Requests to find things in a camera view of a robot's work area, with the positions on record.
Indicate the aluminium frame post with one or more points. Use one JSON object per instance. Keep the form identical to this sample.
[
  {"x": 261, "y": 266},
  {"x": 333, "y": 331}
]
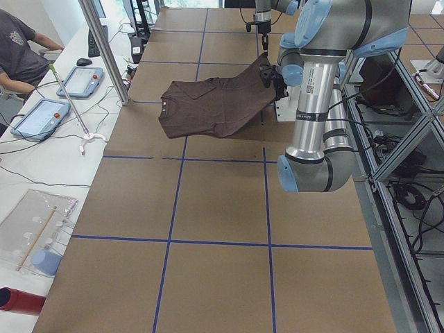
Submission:
[{"x": 94, "y": 24}]

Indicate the teach pendant tablet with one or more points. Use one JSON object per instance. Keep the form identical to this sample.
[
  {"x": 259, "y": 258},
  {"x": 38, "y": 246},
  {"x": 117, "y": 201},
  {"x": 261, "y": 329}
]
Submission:
[
  {"x": 42, "y": 120},
  {"x": 81, "y": 82}
]

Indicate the lower teach pendant tablet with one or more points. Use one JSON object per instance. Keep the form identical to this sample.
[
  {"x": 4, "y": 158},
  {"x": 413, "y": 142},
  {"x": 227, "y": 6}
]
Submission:
[{"x": 42, "y": 120}]

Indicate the red cylinder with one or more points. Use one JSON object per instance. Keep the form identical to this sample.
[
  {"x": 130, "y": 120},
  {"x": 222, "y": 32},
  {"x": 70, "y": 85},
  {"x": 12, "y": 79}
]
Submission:
[{"x": 21, "y": 302}]

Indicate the seated person in grey shirt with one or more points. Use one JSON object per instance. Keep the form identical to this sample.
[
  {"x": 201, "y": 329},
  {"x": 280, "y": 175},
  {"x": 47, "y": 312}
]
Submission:
[{"x": 22, "y": 69}]

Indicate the black keyboard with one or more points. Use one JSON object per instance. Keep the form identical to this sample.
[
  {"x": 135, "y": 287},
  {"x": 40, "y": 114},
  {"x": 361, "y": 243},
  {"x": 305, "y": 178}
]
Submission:
[{"x": 93, "y": 49}]

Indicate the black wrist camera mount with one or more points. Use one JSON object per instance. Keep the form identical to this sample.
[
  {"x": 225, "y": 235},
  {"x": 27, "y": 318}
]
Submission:
[{"x": 267, "y": 74}]

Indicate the upper teach pendant tablet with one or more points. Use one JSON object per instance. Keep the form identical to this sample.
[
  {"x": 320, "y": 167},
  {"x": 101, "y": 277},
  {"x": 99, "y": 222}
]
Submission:
[{"x": 81, "y": 82}]

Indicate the blue cup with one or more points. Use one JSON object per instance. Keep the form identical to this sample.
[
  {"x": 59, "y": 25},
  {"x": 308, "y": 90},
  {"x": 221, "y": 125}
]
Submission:
[{"x": 46, "y": 261}]

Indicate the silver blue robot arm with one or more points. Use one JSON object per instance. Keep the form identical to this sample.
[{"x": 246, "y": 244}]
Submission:
[
  {"x": 320, "y": 157},
  {"x": 263, "y": 16}
]

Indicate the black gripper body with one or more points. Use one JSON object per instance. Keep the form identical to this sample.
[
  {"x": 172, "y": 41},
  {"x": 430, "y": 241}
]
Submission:
[
  {"x": 278, "y": 85},
  {"x": 263, "y": 27}
]

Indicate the black computer mouse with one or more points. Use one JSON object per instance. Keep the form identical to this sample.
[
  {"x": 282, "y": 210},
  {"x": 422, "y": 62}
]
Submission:
[{"x": 81, "y": 62}]

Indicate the brown t-shirt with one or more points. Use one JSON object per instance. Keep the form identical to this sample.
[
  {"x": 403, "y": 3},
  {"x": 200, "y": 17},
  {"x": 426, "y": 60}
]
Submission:
[{"x": 217, "y": 106}]

